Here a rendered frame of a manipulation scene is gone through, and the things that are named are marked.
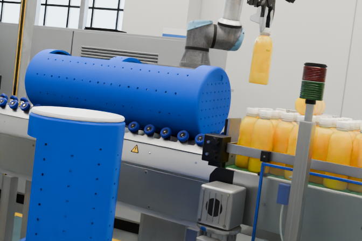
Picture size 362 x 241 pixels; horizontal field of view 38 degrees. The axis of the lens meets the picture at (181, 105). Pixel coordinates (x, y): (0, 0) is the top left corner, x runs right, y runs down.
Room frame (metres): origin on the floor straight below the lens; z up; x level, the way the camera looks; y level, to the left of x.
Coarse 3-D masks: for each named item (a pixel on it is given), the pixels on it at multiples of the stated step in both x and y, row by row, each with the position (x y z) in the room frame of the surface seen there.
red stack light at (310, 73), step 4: (304, 68) 1.42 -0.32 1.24; (308, 68) 1.40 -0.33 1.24; (312, 68) 1.40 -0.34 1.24; (316, 68) 1.39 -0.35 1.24; (320, 68) 1.39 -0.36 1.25; (324, 68) 1.40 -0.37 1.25; (304, 72) 1.41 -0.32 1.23; (308, 72) 1.40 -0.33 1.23; (312, 72) 1.40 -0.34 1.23; (316, 72) 1.39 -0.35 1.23; (320, 72) 1.39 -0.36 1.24; (324, 72) 1.40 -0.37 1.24; (304, 76) 1.41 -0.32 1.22; (308, 76) 1.40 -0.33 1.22; (312, 76) 1.39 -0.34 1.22; (316, 76) 1.39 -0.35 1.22; (320, 76) 1.39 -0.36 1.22; (324, 76) 1.40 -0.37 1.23; (304, 80) 1.41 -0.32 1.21; (308, 80) 1.40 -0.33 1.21; (312, 80) 1.39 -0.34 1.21; (316, 80) 1.39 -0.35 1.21; (320, 80) 1.39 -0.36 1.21; (324, 80) 1.41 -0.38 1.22
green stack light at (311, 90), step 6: (306, 84) 1.40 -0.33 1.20; (312, 84) 1.39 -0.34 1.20; (318, 84) 1.39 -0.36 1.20; (324, 84) 1.41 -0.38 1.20; (300, 90) 1.43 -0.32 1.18; (306, 90) 1.40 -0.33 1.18; (312, 90) 1.39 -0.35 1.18; (318, 90) 1.39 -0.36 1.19; (300, 96) 1.42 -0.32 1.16; (306, 96) 1.40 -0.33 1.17; (312, 96) 1.39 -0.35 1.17; (318, 96) 1.39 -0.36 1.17
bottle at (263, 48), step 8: (264, 32) 1.87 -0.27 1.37; (256, 40) 1.87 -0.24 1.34; (264, 40) 1.85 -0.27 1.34; (272, 40) 1.88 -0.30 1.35; (256, 48) 1.86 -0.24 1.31; (264, 48) 1.85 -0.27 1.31; (272, 48) 1.87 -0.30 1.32; (256, 56) 1.86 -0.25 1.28; (264, 56) 1.85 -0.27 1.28; (256, 64) 1.85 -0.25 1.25; (264, 64) 1.85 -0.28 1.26; (256, 72) 1.85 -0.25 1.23; (264, 72) 1.85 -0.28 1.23; (256, 80) 1.85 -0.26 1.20; (264, 80) 1.85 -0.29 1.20
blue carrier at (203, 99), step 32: (32, 64) 2.28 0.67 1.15; (64, 64) 2.20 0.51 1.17; (96, 64) 2.13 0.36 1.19; (128, 64) 2.07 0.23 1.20; (32, 96) 2.28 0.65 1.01; (64, 96) 2.17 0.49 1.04; (96, 96) 2.08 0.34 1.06; (128, 96) 2.00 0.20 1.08; (160, 96) 1.92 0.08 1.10; (192, 96) 1.86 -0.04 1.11; (224, 96) 2.03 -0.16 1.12; (160, 128) 1.99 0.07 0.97; (192, 128) 1.89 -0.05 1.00
